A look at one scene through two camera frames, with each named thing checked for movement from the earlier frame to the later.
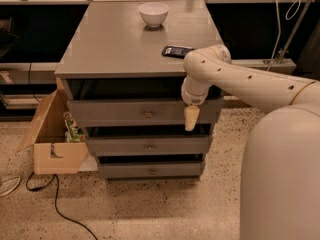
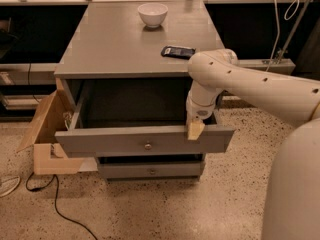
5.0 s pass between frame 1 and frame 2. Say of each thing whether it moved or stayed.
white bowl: stayed
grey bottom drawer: stayed
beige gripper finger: moved
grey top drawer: moved
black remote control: stayed
